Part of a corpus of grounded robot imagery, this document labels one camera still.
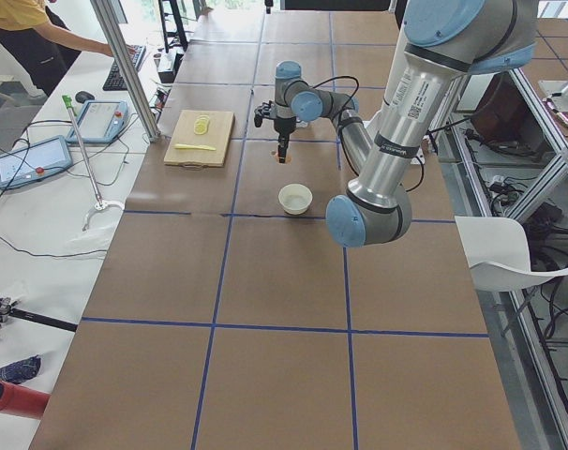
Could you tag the blue teach pendant near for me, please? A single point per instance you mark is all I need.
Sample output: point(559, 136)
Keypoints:
point(34, 162)

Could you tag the long reacher grabber stick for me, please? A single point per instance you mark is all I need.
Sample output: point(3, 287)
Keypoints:
point(101, 204)

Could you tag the person in yellow shirt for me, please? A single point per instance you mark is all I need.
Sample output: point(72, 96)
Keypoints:
point(41, 43)

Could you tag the white plastic chair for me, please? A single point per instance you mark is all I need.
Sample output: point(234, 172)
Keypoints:
point(498, 254)

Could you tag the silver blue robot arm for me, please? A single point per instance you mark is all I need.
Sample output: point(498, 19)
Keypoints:
point(439, 41)

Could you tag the red cylinder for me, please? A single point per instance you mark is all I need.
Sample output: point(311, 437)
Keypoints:
point(22, 401)

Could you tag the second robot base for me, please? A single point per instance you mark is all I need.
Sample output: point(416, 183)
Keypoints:
point(556, 95)

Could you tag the black camera tripod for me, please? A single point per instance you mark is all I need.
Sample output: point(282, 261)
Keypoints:
point(8, 309)

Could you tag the black computer mouse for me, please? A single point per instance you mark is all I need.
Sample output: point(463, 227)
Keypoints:
point(83, 96)

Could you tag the white ceramic bowl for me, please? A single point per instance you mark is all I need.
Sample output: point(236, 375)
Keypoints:
point(295, 198)

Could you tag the blue teach pendant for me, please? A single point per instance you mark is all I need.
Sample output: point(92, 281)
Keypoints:
point(34, 162)
point(100, 122)

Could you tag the blue patterned cloth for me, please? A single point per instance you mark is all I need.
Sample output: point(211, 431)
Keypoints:
point(21, 371)

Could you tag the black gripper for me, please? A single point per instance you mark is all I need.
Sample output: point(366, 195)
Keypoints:
point(282, 126)

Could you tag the bamboo cutting board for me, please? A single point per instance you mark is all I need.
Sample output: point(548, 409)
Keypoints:
point(218, 135)

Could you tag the yellow plastic knife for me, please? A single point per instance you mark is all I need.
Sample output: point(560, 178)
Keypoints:
point(196, 147)

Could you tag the aluminium frame post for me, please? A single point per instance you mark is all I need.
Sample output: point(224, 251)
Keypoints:
point(112, 32)

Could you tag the blue teach pendant far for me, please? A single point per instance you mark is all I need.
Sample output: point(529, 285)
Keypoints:
point(100, 122)

